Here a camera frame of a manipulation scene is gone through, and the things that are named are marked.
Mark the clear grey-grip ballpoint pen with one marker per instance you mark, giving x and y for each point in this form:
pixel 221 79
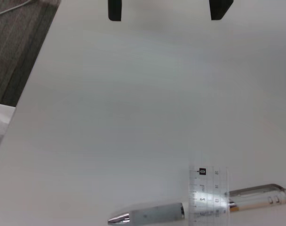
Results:
pixel 157 213

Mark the transparent plastic ruler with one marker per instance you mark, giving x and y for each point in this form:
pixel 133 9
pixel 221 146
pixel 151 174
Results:
pixel 208 188

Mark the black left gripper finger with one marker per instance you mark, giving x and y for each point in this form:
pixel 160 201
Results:
pixel 114 9
pixel 218 8

